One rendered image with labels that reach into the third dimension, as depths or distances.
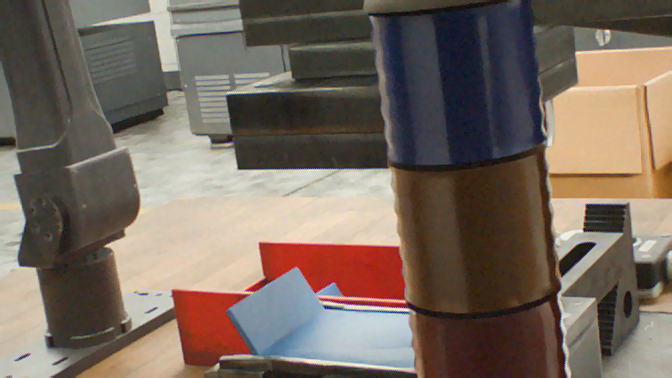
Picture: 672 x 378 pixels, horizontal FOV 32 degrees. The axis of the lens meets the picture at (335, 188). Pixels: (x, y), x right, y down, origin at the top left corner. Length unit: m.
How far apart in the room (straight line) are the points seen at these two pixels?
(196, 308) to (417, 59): 0.63
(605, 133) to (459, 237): 2.61
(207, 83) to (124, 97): 1.34
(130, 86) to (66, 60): 6.97
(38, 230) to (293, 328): 0.31
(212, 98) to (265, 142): 6.07
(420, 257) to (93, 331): 0.69
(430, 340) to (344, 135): 0.23
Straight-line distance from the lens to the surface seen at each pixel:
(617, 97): 2.85
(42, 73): 0.91
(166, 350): 0.94
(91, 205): 0.91
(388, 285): 0.92
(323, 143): 0.51
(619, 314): 0.83
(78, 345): 0.95
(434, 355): 0.28
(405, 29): 0.26
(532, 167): 0.27
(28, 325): 1.08
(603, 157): 2.89
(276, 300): 0.67
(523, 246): 0.27
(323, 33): 0.54
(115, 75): 7.79
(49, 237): 0.92
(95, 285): 0.95
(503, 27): 0.26
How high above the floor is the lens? 1.21
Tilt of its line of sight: 13 degrees down
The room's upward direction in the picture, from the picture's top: 8 degrees counter-clockwise
